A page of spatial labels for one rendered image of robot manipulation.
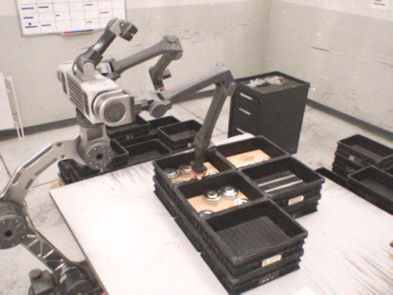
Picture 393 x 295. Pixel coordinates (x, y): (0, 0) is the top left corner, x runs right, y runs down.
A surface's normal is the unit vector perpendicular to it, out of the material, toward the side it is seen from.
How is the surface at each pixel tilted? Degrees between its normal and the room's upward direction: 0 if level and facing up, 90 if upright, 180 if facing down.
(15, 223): 90
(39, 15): 90
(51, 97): 90
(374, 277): 0
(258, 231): 0
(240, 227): 0
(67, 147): 90
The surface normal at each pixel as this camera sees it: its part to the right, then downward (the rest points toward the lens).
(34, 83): 0.55, 0.42
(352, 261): 0.03, -0.87
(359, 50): -0.83, 0.25
